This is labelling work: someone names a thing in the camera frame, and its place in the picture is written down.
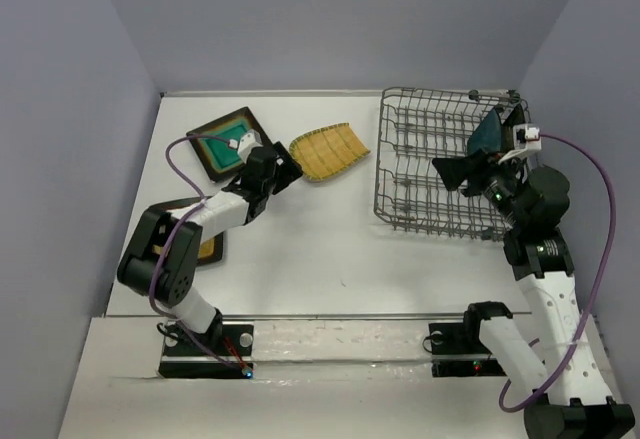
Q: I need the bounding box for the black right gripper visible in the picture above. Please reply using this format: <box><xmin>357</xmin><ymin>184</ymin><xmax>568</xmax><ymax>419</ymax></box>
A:
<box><xmin>431</xmin><ymin>146</ymin><xmax>530</xmax><ymax>228</ymax></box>

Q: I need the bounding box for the dark teal square plate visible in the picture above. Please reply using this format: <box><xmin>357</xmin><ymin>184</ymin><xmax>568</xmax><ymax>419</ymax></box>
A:
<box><xmin>466</xmin><ymin>108</ymin><xmax>503</xmax><ymax>156</ymax></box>

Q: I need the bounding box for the black floral square plate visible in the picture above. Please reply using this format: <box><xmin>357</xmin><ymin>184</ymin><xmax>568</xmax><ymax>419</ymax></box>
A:
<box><xmin>501</xmin><ymin>104</ymin><xmax>526</xmax><ymax>153</ymax></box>

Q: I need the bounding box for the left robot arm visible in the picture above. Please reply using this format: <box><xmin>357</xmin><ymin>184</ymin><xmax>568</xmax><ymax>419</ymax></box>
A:
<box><xmin>116</xmin><ymin>137</ymin><xmax>302</xmax><ymax>354</ymax></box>

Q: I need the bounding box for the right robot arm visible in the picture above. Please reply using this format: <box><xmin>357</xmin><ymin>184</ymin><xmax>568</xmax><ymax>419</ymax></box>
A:
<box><xmin>432</xmin><ymin>151</ymin><xmax>635</xmax><ymax>438</ymax></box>

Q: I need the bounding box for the green yellow woven-pattern plate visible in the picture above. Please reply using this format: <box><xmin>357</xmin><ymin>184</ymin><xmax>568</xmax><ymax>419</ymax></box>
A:
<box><xmin>289</xmin><ymin>123</ymin><xmax>370</xmax><ymax>183</ymax></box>

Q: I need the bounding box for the black plate with green centre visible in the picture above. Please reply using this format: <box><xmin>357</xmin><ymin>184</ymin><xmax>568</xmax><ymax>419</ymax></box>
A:
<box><xmin>186</xmin><ymin>106</ymin><xmax>272</xmax><ymax>182</ymax></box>

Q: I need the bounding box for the black plate with yellow centre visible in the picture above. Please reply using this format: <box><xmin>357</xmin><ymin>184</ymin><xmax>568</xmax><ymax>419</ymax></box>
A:
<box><xmin>151</xmin><ymin>197</ymin><xmax>224</xmax><ymax>267</ymax></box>

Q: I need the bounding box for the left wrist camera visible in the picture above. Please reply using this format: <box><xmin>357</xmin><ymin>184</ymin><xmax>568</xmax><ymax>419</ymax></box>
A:
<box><xmin>236</xmin><ymin>129</ymin><xmax>262</xmax><ymax>162</ymax></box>

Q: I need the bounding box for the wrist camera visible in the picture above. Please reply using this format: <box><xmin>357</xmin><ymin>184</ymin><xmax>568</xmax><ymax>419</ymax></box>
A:
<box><xmin>236</xmin><ymin>129</ymin><xmax>262</xmax><ymax>162</ymax></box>
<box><xmin>498</xmin><ymin>123</ymin><xmax>542</xmax><ymax>164</ymax></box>

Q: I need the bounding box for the grey wire dish rack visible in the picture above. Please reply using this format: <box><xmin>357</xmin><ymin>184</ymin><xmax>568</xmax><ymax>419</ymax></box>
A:
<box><xmin>373</xmin><ymin>87</ymin><xmax>530</xmax><ymax>242</ymax></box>

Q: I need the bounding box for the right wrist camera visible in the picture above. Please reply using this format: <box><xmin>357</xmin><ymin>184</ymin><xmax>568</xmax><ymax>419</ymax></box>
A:
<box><xmin>498</xmin><ymin>123</ymin><xmax>542</xmax><ymax>164</ymax></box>

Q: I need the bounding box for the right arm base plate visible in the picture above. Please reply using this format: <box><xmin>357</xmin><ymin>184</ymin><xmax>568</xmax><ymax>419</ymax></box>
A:
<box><xmin>422</xmin><ymin>322</ymin><xmax>506</xmax><ymax>379</ymax></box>

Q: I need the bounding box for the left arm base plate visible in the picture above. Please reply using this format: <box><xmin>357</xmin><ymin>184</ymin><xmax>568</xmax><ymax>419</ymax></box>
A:
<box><xmin>156</xmin><ymin>321</ymin><xmax>255</xmax><ymax>380</ymax></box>

